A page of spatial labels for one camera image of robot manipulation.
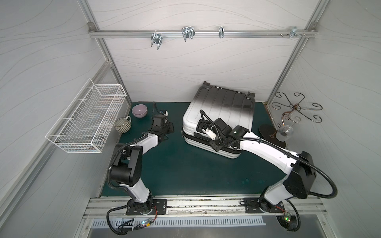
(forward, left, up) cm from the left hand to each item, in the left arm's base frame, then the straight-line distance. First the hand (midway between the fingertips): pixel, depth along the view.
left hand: (172, 124), depth 95 cm
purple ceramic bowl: (+18, +28, -7) cm, 34 cm away
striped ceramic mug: (+1, +34, -4) cm, 35 cm away
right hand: (-14, -26, +5) cm, 30 cm away
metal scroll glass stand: (-2, -68, +22) cm, 71 cm away
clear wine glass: (-13, -64, +11) cm, 66 cm away
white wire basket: (-18, +36, +21) cm, 45 cm away
